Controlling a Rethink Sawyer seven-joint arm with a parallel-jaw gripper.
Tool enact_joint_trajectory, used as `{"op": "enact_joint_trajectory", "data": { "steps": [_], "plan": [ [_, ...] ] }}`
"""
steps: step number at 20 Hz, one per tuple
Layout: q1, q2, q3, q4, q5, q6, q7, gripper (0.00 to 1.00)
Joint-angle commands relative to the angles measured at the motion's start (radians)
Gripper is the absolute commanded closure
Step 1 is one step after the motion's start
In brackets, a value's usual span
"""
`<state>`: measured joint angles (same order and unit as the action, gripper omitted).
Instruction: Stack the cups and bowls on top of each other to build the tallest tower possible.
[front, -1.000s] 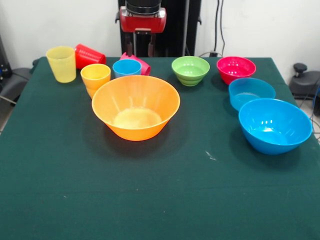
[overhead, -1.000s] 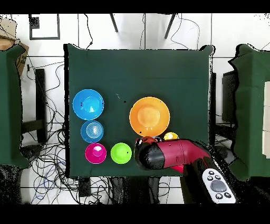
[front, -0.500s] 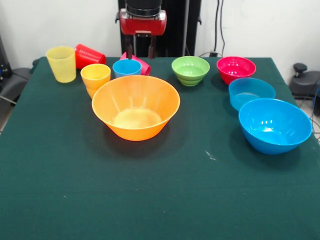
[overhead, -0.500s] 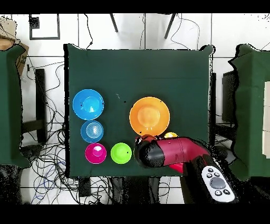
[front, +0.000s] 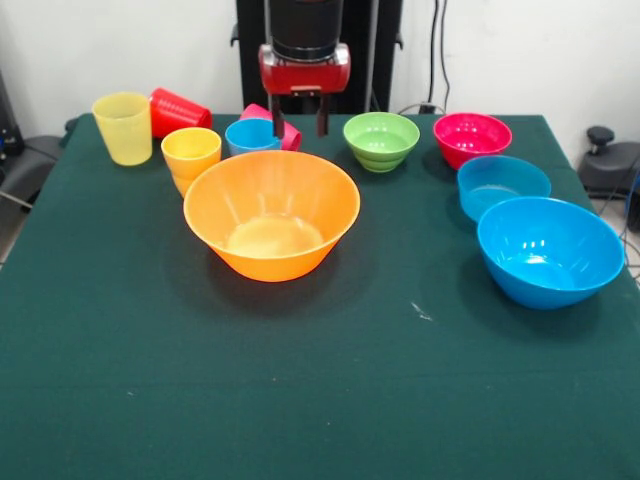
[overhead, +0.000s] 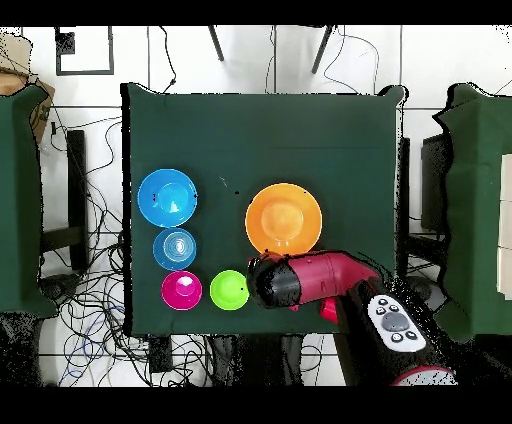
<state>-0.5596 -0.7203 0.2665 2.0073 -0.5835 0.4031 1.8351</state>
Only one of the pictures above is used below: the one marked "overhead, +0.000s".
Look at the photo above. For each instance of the large orange bowl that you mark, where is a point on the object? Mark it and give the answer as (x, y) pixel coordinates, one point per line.
(280, 216)

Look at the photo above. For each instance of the red cup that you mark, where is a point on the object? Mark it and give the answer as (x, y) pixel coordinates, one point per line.
(328, 311)

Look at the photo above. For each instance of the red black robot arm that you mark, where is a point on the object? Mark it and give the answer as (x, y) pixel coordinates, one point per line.
(320, 276)

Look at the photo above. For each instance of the green bowl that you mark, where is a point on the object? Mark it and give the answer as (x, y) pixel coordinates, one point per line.
(228, 290)

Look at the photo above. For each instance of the pink bowl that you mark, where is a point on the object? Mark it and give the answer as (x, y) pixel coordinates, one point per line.
(176, 298)

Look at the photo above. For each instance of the light blue shallow bowl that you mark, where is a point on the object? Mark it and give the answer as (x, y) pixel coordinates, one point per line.
(164, 256)

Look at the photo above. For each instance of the large blue bowl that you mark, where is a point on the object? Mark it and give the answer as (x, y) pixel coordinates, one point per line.
(160, 208)

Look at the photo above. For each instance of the dark green table cloth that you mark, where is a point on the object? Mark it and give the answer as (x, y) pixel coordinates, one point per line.
(260, 132)

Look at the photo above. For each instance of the grey chair base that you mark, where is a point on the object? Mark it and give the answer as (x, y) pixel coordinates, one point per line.
(60, 288)

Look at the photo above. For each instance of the black computer case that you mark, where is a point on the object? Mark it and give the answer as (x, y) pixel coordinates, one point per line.
(434, 180)

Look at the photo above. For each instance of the green cloth side table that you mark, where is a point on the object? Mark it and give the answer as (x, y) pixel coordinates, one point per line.
(20, 200)
(476, 200)

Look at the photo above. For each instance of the cardboard box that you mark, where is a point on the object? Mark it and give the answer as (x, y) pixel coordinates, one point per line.
(40, 116)

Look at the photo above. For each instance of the black metal frame bar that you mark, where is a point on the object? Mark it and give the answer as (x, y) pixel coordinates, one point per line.
(76, 180)

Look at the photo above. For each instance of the camera tripod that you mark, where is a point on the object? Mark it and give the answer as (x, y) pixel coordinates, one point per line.
(216, 44)

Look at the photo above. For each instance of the black square floor frame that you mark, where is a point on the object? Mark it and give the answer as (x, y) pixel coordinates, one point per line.
(84, 72)

